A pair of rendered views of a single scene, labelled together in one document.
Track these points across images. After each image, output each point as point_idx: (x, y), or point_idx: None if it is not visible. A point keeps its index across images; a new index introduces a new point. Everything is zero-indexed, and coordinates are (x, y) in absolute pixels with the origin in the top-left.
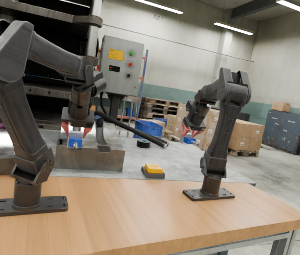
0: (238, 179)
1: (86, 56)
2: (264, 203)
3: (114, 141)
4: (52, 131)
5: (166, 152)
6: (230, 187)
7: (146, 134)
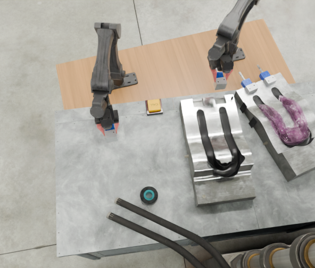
0: (68, 115)
1: (286, 245)
2: (79, 77)
3: (189, 130)
4: (271, 220)
5: (120, 180)
6: (91, 97)
7: (142, 211)
